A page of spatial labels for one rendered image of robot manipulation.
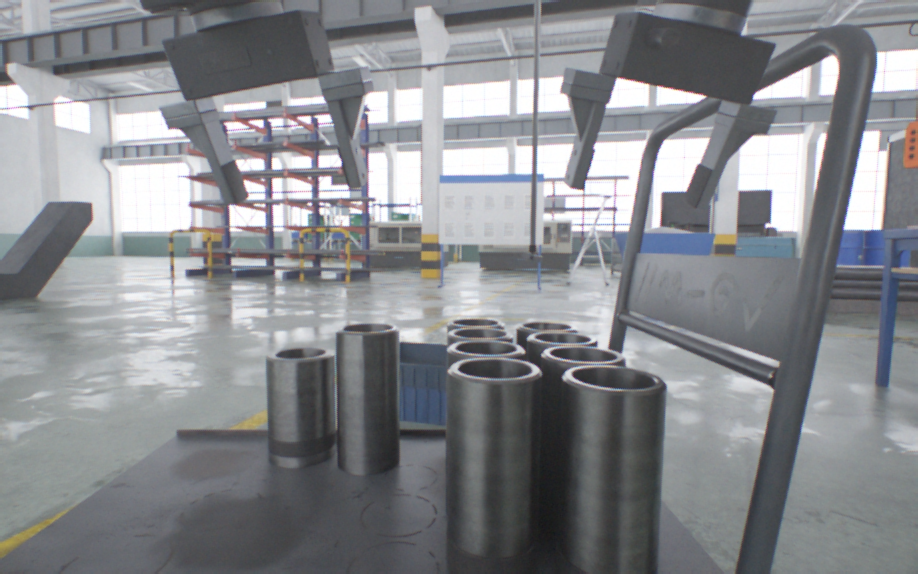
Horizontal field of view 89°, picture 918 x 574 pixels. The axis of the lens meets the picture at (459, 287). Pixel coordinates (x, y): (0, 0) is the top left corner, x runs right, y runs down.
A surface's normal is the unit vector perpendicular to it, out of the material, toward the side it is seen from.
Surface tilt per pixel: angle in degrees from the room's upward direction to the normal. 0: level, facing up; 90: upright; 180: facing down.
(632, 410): 90
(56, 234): 90
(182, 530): 0
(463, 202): 90
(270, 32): 114
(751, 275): 82
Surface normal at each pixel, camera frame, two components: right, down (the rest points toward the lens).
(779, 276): -0.99, -0.14
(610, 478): -0.32, 0.07
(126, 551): 0.01, -1.00
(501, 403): 0.09, 0.08
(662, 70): 0.09, 0.47
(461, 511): -0.69, 0.06
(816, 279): -0.52, -0.01
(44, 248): 0.97, 0.03
